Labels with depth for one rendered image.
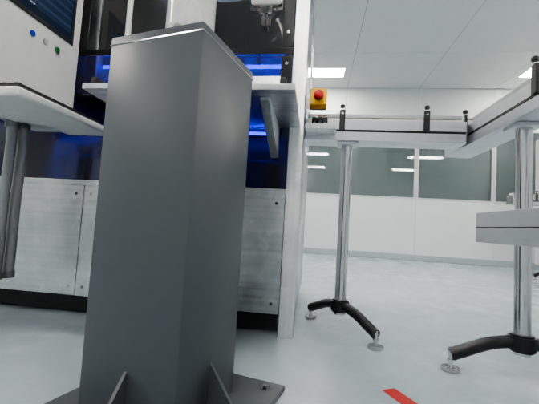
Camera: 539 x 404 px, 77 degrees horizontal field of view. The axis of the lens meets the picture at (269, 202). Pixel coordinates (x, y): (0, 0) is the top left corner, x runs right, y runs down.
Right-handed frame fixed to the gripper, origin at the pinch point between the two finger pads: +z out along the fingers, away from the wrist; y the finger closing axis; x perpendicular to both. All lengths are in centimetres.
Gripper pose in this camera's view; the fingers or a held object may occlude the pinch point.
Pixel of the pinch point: (265, 23)
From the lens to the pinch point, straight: 125.3
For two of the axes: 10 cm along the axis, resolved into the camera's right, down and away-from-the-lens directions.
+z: -0.6, 10.0, -0.7
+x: -1.3, -0.8, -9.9
